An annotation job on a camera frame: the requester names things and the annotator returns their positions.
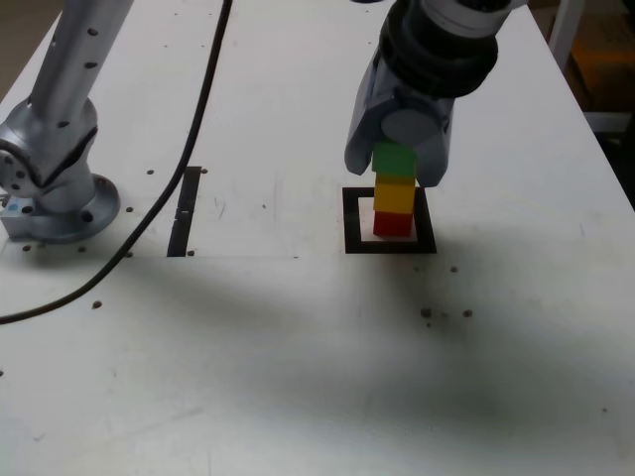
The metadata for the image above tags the red cube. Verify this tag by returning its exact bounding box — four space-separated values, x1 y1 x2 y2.
372 210 415 238

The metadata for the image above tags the black tape square outline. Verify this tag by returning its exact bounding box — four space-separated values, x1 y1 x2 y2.
341 186 438 255

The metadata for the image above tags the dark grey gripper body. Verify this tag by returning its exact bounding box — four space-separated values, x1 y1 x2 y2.
394 83 453 121

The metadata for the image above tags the white furniture frame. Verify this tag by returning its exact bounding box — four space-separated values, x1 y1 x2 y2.
547 0 586 60

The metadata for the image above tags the yellow cube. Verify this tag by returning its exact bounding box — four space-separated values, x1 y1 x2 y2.
373 173 417 213

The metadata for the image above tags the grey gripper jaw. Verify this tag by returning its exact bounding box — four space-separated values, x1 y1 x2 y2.
343 47 399 176
380 95 456 189

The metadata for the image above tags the black tape strip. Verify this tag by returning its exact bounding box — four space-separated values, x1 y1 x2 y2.
167 166 203 258

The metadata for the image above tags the grey metal bar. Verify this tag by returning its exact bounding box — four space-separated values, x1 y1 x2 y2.
587 111 635 134

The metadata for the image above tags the green cube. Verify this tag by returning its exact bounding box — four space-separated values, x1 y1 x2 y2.
371 141 420 177

